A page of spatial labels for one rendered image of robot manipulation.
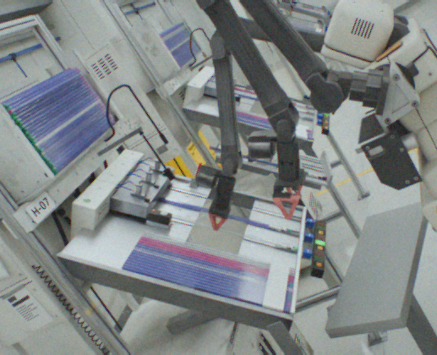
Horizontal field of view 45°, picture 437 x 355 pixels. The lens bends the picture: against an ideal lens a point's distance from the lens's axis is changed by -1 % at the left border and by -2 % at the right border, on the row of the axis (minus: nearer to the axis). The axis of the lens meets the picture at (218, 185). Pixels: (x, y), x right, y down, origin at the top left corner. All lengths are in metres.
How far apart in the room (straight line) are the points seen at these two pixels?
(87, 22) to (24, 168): 3.47
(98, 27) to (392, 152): 3.88
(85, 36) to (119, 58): 2.18
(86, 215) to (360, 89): 0.95
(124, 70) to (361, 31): 1.77
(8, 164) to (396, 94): 1.11
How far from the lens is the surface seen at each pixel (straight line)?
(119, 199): 1.85
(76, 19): 5.09
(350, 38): 1.38
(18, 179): 1.71
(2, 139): 1.68
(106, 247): 1.71
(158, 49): 2.95
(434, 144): 1.51
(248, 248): 1.81
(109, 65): 2.95
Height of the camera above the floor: 1.52
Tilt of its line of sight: 15 degrees down
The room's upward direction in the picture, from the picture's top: 33 degrees counter-clockwise
